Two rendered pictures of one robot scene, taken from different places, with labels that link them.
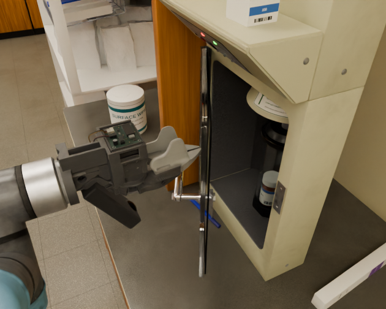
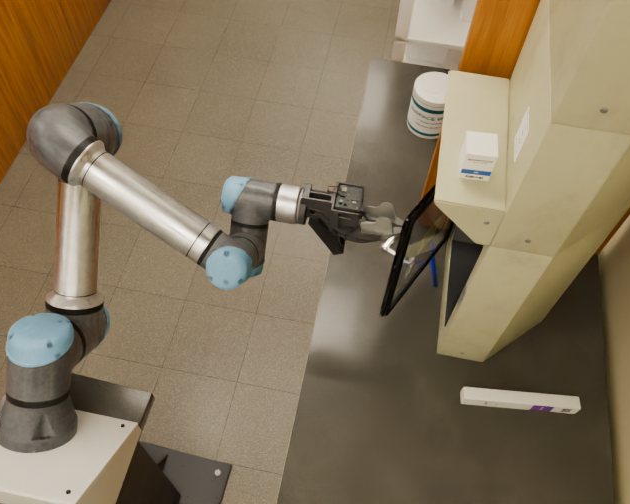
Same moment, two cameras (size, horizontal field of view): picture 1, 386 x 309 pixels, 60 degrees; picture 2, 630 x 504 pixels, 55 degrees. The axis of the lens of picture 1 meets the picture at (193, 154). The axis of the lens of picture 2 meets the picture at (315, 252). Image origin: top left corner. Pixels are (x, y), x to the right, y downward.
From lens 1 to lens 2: 0.72 m
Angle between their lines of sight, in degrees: 29
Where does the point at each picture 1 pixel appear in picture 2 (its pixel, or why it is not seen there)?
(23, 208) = (270, 214)
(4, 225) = (257, 219)
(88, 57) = not seen: outside the picture
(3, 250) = (251, 233)
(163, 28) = not seen: hidden behind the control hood
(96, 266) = not seen: hidden behind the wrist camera
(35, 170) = (286, 195)
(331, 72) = (513, 237)
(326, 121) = (509, 265)
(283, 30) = (478, 196)
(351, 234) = (556, 370)
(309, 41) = (490, 213)
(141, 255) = (352, 269)
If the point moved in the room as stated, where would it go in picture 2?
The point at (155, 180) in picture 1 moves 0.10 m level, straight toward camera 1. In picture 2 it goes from (357, 237) to (334, 276)
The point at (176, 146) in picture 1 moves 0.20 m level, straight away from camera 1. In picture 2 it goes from (383, 222) to (431, 156)
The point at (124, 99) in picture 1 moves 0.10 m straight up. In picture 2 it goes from (430, 96) to (437, 68)
